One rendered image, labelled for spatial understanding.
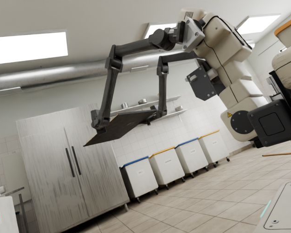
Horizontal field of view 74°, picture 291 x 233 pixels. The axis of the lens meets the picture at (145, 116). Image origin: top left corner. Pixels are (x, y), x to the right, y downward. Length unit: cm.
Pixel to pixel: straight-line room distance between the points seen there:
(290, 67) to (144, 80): 483
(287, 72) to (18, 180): 438
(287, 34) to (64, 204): 336
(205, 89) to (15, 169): 408
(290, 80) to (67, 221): 335
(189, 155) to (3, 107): 406
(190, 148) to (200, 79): 354
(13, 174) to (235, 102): 419
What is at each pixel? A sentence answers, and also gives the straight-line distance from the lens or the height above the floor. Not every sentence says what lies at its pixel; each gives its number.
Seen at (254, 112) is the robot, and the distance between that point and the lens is 83.
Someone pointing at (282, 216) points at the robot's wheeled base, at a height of 28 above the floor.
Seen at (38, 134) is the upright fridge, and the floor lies 171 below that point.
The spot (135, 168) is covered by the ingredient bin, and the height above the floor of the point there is 61.
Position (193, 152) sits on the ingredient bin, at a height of 49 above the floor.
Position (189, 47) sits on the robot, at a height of 104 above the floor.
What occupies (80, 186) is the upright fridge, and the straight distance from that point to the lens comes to 358.
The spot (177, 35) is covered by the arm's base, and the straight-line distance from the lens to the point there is 92.
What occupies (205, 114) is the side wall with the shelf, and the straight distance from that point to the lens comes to 581.
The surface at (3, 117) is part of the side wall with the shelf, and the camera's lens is 495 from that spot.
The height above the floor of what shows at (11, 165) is 150.
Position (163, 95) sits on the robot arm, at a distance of 162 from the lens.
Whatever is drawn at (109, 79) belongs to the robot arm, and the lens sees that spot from 125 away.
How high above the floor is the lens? 64
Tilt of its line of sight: 13 degrees up
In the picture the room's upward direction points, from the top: 21 degrees counter-clockwise
